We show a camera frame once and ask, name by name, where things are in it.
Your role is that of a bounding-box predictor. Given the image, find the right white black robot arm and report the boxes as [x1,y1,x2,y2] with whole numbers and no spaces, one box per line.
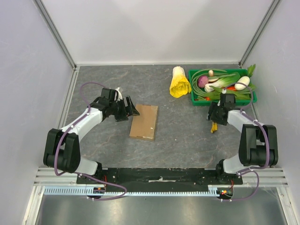
[207,102,278,185]

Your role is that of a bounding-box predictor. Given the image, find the grey slotted cable duct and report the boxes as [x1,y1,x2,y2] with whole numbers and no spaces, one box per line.
[44,186,234,197]

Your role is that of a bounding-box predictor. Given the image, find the green long beans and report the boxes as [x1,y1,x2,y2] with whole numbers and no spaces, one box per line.
[189,69,248,101]

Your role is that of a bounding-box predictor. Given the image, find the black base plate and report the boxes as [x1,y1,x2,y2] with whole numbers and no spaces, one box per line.
[92,168,243,186]

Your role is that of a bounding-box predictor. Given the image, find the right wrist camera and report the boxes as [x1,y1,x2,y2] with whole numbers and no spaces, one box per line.
[217,93,236,109]

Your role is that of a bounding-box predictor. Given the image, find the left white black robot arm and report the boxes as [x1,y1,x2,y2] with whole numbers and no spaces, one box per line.
[43,96,140,184]

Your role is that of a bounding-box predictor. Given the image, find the yellow napa cabbage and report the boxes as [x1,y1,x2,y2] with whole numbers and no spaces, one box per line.
[169,66,192,98]

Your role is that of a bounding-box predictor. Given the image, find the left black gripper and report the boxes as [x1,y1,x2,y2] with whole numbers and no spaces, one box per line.
[109,96,139,122]

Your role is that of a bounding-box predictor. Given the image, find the right aluminium frame post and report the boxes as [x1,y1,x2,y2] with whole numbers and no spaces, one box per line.
[239,0,281,68]

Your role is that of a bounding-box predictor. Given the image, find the bok choy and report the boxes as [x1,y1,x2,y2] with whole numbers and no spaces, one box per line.
[204,72,241,92]

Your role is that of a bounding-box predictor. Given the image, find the brown cardboard express box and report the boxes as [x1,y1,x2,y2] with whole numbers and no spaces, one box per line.
[129,104,158,141]

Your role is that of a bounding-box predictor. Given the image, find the white radish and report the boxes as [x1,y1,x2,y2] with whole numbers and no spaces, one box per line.
[234,76,250,91]

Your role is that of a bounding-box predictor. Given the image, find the front aluminium rail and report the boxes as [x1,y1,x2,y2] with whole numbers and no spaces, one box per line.
[34,167,288,188]

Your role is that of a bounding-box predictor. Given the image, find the brown mushroom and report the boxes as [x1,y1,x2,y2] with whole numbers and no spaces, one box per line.
[208,70,214,77]

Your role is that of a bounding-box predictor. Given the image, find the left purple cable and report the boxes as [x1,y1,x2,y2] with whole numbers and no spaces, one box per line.
[53,81,128,202]

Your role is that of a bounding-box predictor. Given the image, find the green plastic tray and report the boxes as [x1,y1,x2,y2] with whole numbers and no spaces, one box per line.
[188,73,257,106]

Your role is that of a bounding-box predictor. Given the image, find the left aluminium frame post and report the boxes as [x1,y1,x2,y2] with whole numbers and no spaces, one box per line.
[32,0,78,71]

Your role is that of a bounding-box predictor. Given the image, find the orange carrot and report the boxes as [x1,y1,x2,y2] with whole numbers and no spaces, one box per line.
[195,86,236,101]

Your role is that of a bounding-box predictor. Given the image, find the yellow utility knife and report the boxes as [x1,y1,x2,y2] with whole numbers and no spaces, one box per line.
[210,122,218,134]

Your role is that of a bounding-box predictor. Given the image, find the celery leaf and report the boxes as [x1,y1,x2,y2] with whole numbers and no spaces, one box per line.
[247,64,256,77]

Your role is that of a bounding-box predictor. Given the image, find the aluminium frame post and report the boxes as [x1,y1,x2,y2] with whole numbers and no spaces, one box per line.
[32,0,78,71]
[239,0,281,68]

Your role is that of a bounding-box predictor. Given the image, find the purple onion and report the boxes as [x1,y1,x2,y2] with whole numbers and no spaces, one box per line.
[197,75,209,88]

